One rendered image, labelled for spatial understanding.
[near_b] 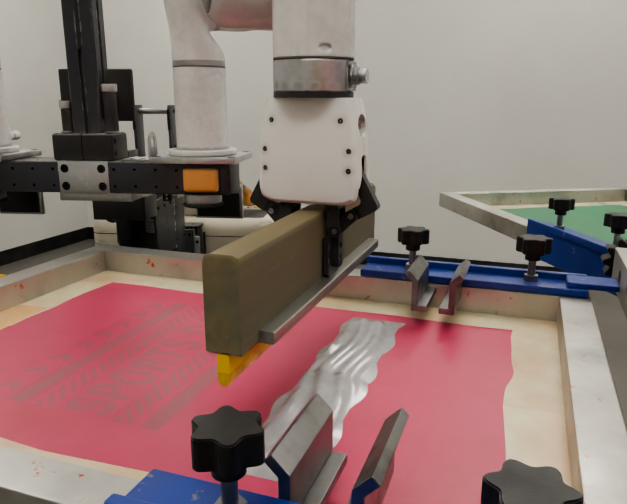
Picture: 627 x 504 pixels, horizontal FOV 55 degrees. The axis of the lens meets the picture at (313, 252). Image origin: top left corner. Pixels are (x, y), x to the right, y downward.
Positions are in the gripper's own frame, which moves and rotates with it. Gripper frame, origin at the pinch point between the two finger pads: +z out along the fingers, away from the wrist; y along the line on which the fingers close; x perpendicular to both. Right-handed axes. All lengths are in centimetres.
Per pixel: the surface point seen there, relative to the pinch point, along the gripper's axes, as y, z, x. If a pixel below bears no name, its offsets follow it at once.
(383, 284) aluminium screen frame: -1.5, 10.8, -25.2
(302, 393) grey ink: -1.0, 12.7, 5.5
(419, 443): -13.0, 13.2, 9.3
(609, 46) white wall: -59, -45, -380
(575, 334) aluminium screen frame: -25.8, 9.7, -11.9
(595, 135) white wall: -57, 9, -380
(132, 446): 9.4, 13.2, 18.0
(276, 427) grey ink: -1.1, 12.6, 12.1
